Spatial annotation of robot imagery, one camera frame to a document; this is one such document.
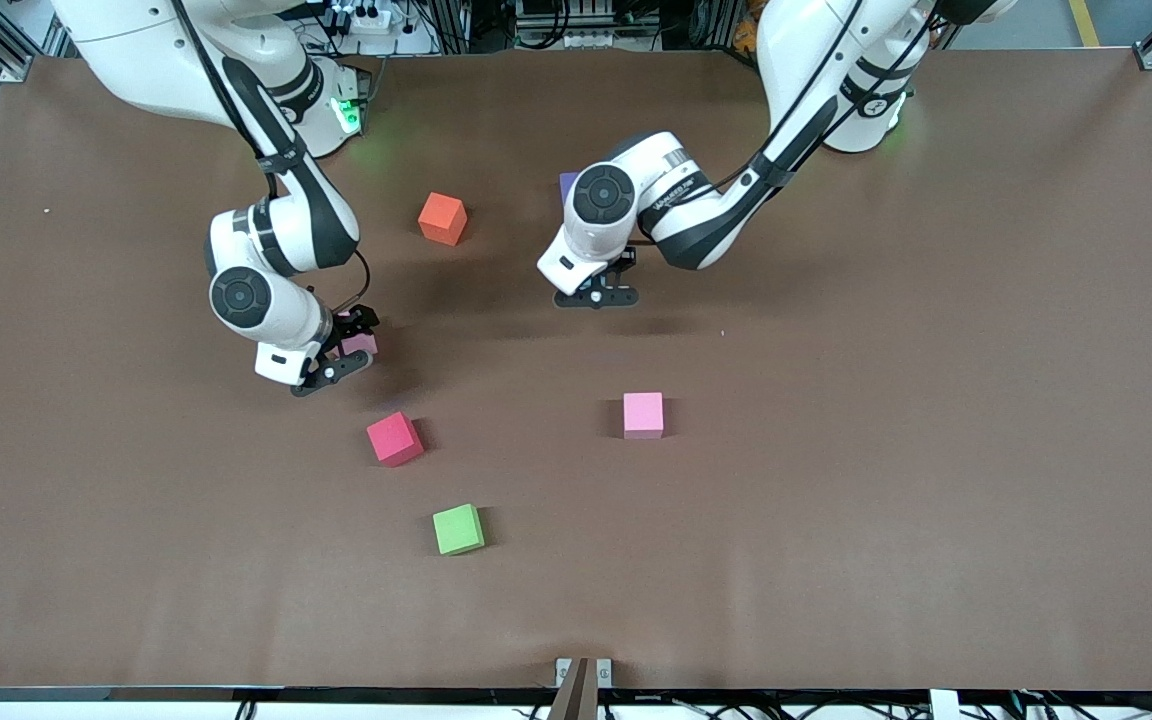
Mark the brown table cover sheet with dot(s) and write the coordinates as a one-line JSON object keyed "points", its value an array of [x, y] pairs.
{"points": [[836, 600]]}

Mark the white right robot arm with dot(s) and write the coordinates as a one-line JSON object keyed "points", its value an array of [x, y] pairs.
{"points": [[136, 60]]}

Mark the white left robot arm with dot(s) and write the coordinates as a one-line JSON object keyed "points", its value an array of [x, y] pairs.
{"points": [[806, 60]]}

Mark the white power strip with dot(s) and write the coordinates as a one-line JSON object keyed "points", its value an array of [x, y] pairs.
{"points": [[366, 18]]}

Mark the metal control box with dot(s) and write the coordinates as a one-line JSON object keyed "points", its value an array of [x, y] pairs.
{"points": [[586, 25]]}

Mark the silver metal bracket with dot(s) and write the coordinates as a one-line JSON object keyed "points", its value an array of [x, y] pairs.
{"points": [[563, 669]]}

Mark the green foam cube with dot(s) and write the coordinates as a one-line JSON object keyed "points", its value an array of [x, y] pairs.
{"points": [[457, 527]]}

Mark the purple foam cube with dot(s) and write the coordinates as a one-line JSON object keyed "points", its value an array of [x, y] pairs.
{"points": [[567, 184]]}

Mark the red foam cube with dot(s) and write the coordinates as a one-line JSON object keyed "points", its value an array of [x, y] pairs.
{"points": [[392, 435]]}

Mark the orange foam cube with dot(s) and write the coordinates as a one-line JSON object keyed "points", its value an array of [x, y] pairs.
{"points": [[441, 215]]}

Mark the net bag of oranges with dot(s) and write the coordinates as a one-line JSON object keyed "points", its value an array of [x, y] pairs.
{"points": [[744, 35]]}

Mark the white paper label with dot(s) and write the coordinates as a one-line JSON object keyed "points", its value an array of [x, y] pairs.
{"points": [[944, 706]]}

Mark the pink foam cube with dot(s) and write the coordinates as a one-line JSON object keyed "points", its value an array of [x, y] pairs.
{"points": [[643, 410], [360, 345]]}

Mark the grey camera pole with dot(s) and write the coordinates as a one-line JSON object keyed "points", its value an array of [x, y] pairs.
{"points": [[576, 700]]}

